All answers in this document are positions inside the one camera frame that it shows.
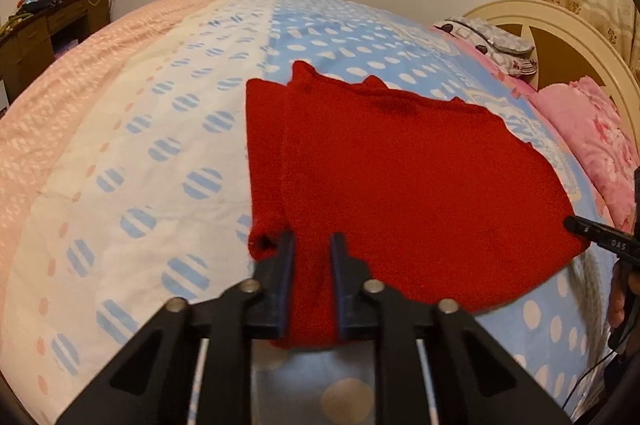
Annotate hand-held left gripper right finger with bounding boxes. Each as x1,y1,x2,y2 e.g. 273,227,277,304
327,232,573,425

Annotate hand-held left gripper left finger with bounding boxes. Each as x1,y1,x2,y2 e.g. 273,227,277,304
55,230,296,425

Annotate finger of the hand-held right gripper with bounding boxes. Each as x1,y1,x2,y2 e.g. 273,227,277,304
564,215,608,240

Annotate red knitted sweater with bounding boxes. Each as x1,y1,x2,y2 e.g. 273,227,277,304
245,60,591,351

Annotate person's right hand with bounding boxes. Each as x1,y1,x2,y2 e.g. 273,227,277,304
607,257,632,331

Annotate pink floral pillow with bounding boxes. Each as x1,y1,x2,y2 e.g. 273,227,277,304
530,76,640,233

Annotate white patterned pillow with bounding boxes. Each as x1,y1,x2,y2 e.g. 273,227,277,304
492,50,539,78

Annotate patterned bed sheet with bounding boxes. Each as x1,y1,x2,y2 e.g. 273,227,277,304
0,0,631,425

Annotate grey patterned pillow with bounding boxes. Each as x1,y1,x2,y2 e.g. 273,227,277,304
432,16,535,56

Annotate cream bed headboard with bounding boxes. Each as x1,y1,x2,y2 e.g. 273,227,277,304
462,0,640,106

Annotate pink box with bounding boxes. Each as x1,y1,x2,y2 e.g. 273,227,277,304
52,37,81,59

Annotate brown wooden desk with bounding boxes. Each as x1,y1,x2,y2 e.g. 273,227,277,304
0,0,112,108

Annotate dark blue cloth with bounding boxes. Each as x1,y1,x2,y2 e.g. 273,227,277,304
20,0,59,14

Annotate black cable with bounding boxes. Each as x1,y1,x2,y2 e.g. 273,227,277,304
560,350,618,411

